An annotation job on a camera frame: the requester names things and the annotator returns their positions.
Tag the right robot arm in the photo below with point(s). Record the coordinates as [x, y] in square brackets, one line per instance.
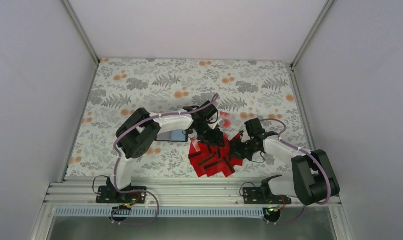
[313, 180]

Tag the floral patterned table mat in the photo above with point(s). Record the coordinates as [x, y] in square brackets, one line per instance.
[246, 89]

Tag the black card holder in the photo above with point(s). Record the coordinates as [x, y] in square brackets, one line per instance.
[179, 136]

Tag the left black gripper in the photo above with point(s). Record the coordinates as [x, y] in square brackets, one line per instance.
[213, 140]

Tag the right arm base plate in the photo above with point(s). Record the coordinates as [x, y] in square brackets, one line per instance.
[259, 196]

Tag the red card bottom middle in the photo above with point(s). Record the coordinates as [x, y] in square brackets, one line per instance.
[228, 165]

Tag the red card right edge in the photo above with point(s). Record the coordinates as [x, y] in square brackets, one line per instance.
[236, 140]

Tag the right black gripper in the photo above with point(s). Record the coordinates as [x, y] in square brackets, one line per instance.
[236, 151]

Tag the aluminium rail frame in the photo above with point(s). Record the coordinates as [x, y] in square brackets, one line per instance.
[164, 197]

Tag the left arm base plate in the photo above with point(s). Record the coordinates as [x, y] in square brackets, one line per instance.
[121, 195]

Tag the white red-dot card right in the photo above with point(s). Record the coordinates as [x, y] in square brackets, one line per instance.
[226, 120]

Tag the red card bottom left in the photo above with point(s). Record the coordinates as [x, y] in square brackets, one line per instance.
[198, 163]

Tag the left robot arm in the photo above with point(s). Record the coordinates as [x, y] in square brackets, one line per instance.
[136, 135]

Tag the red card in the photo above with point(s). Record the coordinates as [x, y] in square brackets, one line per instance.
[198, 163]
[228, 165]

